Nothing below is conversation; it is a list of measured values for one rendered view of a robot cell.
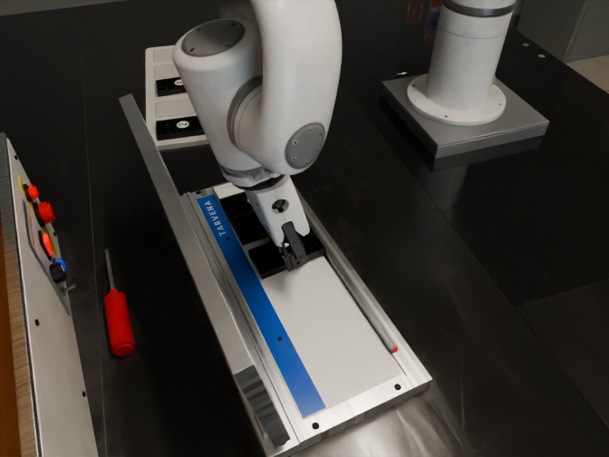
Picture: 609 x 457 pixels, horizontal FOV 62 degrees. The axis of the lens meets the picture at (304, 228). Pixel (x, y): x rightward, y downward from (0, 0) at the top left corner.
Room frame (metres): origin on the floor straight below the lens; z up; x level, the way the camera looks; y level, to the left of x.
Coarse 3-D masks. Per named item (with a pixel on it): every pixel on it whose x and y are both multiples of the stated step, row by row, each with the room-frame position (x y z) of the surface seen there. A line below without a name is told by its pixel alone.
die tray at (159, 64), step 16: (160, 48) 1.14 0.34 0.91; (160, 64) 1.06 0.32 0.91; (160, 96) 0.93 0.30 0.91; (176, 96) 0.93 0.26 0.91; (160, 112) 0.87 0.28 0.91; (176, 112) 0.87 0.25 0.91; (192, 112) 0.87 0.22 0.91; (160, 144) 0.76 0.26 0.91; (176, 144) 0.77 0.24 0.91; (192, 144) 0.77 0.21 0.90
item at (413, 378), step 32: (192, 192) 0.62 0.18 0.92; (320, 224) 0.54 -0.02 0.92; (224, 288) 0.42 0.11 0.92; (384, 320) 0.37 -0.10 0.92; (256, 352) 0.33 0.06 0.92; (384, 384) 0.28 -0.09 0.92; (416, 384) 0.28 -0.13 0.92; (256, 416) 0.24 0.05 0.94; (288, 416) 0.24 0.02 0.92; (320, 416) 0.24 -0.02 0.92; (352, 416) 0.24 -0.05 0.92; (288, 448) 0.21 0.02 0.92
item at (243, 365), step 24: (144, 144) 0.49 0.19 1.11; (168, 192) 0.40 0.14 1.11; (168, 216) 0.37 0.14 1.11; (192, 240) 0.33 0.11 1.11; (192, 264) 0.30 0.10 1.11; (216, 288) 0.27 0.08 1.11; (216, 312) 0.25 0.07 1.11; (240, 336) 0.22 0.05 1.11; (240, 360) 0.20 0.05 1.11; (240, 384) 0.19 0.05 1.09; (264, 384) 0.20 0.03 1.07; (264, 408) 0.20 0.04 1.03
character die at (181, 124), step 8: (168, 120) 0.83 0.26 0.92; (176, 120) 0.83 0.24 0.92; (184, 120) 0.83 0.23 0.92; (192, 120) 0.83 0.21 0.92; (160, 128) 0.81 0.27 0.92; (168, 128) 0.80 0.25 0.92; (176, 128) 0.80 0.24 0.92; (184, 128) 0.80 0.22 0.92; (192, 128) 0.80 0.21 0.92; (200, 128) 0.80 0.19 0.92; (160, 136) 0.78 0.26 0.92; (168, 136) 0.78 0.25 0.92; (176, 136) 0.78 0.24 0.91; (184, 136) 0.79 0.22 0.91
